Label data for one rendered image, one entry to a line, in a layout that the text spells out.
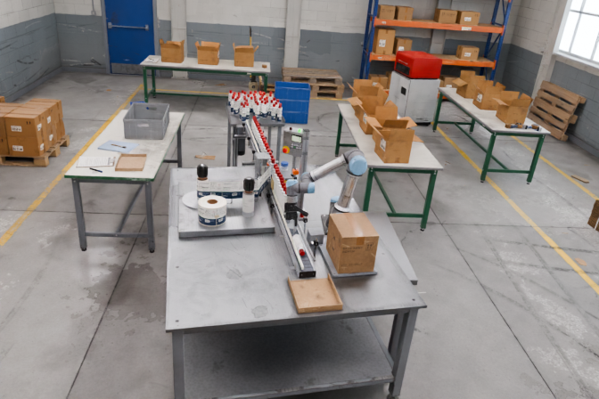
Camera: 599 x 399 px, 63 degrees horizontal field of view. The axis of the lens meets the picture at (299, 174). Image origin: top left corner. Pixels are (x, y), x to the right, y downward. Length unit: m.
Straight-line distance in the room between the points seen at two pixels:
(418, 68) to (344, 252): 6.05
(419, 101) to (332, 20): 3.11
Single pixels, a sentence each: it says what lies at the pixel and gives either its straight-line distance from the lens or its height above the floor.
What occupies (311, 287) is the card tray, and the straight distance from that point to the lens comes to 3.05.
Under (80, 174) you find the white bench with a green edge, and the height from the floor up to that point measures 0.80.
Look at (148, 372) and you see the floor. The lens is 3.74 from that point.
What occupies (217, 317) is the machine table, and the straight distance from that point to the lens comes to 2.82.
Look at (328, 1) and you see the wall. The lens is 10.96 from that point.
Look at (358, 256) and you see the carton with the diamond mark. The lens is 3.13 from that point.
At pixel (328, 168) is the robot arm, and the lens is 3.40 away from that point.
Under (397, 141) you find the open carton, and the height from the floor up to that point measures 1.03.
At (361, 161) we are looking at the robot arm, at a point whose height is 1.46.
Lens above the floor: 2.67
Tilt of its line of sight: 24 degrees down
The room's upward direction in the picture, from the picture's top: 5 degrees clockwise
